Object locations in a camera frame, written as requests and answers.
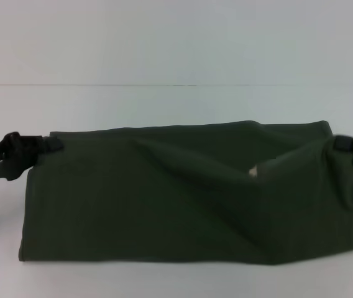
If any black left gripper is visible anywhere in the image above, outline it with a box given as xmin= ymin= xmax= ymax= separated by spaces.
xmin=0 ymin=131 xmax=65 ymax=184

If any dark green shirt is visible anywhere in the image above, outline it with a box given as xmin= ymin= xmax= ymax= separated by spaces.
xmin=17 ymin=119 xmax=353 ymax=268

